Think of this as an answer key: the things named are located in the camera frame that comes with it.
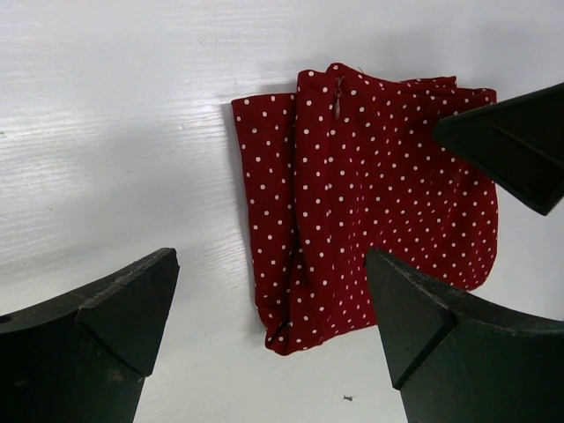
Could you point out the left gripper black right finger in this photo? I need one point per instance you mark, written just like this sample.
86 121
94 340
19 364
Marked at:
454 357

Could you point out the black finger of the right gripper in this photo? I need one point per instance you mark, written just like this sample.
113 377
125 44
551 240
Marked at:
518 143

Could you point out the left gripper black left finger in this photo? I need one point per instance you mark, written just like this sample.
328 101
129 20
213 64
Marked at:
84 355

